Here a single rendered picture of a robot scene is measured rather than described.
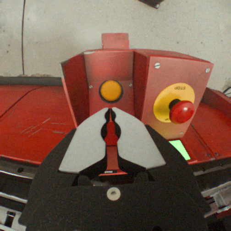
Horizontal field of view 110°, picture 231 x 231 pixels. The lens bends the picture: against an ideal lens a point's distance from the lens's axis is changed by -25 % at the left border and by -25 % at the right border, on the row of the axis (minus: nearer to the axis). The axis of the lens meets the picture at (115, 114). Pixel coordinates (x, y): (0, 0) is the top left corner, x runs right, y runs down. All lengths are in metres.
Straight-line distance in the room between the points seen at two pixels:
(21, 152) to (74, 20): 0.86
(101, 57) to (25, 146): 0.37
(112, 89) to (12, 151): 0.38
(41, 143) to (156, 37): 0.98
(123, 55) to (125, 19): 0.74
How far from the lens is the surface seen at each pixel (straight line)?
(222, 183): 0.53
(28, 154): 0.41
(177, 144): 0.24
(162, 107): 0.18
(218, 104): 1.31
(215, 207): 1.03
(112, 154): 0.20
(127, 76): 0.22
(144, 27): 0.96
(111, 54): 0.21
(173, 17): 1.06
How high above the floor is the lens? 0.91
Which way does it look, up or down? 53 degrees down
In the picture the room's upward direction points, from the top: 174 degrees clockwise
